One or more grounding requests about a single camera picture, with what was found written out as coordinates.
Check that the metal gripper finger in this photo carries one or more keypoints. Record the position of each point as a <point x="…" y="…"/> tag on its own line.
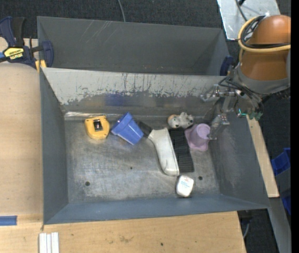
<point x="216" y="90"/>
<point x="219" y="126"/>

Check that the purple plastic cup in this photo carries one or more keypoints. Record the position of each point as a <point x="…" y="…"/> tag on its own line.
<point x="198" y="137"/>

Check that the grey toy animal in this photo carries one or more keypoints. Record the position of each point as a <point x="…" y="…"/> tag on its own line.
<point x="181" y="120"/>

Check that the black ribbed strip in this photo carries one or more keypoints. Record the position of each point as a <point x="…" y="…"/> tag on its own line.
<point x="183" y="154"/>

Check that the small white floss box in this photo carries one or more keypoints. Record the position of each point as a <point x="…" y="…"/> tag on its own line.
<point x="185" y="186"/>

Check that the blue plastic cup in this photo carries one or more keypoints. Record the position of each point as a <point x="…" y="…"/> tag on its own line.
<point x="128" y="129"/>

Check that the grey metal bin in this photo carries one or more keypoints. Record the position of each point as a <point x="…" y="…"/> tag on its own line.
<point x="128" y="175"/>

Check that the yellow tape measure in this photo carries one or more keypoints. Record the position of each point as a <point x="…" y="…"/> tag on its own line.
<point x="97" y="128"/>

